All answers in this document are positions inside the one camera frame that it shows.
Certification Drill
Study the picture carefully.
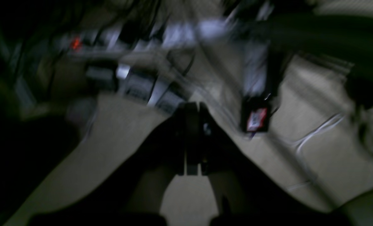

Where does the white cable on floor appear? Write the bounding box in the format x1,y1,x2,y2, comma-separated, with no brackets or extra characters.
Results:
287,114,344,192

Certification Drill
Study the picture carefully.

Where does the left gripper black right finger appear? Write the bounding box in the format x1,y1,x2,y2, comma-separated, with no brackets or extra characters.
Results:
199,103,350,226

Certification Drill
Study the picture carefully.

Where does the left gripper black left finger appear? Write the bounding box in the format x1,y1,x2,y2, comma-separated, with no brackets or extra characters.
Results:
29,104,187,226

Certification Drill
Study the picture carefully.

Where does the black power adapter with label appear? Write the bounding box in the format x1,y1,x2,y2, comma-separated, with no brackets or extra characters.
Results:
240,96,271,133

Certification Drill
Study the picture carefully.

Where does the grey power strip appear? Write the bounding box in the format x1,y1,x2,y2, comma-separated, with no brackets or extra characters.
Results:
62,19,232,58

